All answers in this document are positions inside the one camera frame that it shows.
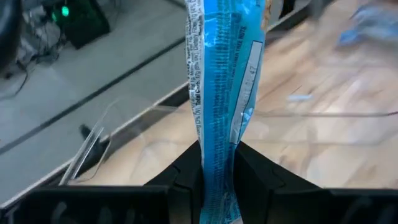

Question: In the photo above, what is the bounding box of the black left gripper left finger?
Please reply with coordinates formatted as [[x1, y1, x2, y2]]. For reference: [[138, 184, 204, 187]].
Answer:
[[144, 141, 203, 224]]

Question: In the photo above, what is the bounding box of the white and blue granola bar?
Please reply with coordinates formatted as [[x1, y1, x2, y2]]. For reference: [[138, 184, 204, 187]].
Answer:
[[338, 2, 398, 48]]

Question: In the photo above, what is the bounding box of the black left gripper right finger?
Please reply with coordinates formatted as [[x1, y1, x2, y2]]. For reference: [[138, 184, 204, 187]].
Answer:
[[234, 141, 323, 224]]

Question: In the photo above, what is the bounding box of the clear plastic container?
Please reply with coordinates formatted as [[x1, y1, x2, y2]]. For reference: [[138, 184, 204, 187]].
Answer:
[[58, 96, 398, 187]]

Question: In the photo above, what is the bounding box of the black computer with green light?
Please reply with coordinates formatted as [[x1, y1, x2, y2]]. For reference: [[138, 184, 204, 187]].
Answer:
[[43, 0, 111, 50]]

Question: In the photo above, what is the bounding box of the black clamp post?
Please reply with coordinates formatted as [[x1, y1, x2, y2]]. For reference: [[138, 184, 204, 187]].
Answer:
[[79, 123, 105, 166]]

